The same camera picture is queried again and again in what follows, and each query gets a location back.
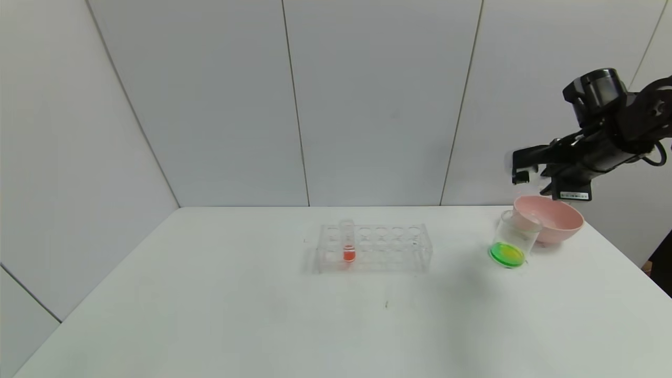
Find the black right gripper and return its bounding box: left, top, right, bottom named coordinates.
left=539, top=131, right=645, bottom=202

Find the clear glass beaker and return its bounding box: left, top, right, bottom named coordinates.
left=488, top=209, right=542, bottom=269

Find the clear plastic test tube rack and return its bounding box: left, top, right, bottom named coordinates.
left=317, top=223, right=433, bottom=274

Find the test tube with red pigment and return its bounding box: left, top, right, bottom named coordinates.
left=340, top=219, right=357, bottom=263

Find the pink bowl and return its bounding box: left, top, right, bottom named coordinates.
left=513, top=195, right=585, bottom=244

